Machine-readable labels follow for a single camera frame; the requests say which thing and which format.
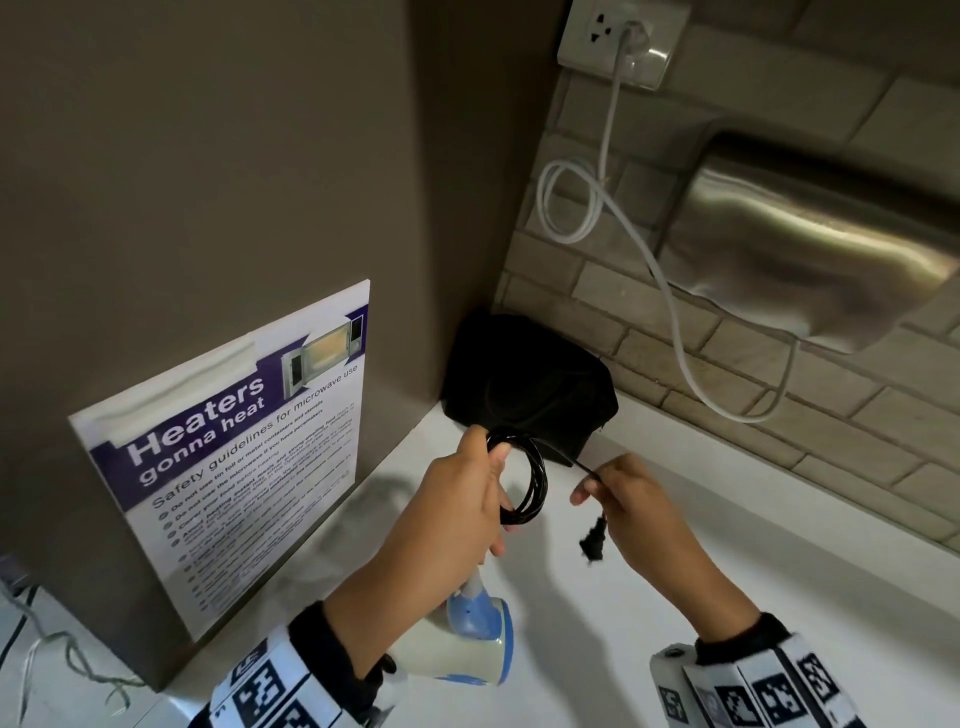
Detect blue and white hair dryer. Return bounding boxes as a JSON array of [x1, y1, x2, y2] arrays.
[[389, 568, 516, 688]]

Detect person's right hand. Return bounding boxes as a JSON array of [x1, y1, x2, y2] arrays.
[[569, 453, 740, 609]]

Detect white power cable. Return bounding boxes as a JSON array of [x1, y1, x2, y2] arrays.
[[536, 20, 799, 426]]

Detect person's left hand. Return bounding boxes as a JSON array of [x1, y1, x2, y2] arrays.
[[368, 425, 520, 601]]

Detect person's left forearm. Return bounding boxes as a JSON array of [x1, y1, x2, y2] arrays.
[[322, 558, 433, 680]]

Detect thin loose cables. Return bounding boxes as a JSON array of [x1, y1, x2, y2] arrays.
[[0, 554, 148, 728]]

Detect white wall socket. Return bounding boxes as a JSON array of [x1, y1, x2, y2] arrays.
[[556, 0, 693, 93]]

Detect purple and white poster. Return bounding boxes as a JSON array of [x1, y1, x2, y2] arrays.
[[67, 279, 372, 645]]

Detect steel wall hand dryer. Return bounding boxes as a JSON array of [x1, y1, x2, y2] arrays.
[[656, 131, 960, 356]]

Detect right wristband with marker tags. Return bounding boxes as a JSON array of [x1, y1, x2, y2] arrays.
[[648, 613, 864, 728]]

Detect black fabric bag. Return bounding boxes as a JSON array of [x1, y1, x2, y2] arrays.
[[440, 308, 621, 466]]

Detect black power cord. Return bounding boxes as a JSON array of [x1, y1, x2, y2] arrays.
[[483, 425, 607, 565]]

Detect person's right forearm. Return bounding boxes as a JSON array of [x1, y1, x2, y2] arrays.
[[663, 588, 763, 643]]

